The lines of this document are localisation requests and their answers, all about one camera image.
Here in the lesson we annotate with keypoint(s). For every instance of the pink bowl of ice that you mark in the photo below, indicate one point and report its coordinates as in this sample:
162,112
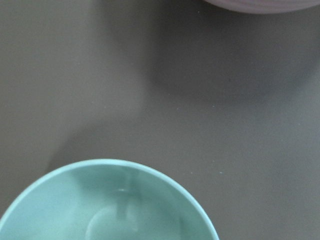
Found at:
264,6

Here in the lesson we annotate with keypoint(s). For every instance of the mint green bowl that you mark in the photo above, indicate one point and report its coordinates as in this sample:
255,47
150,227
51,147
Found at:
106,199

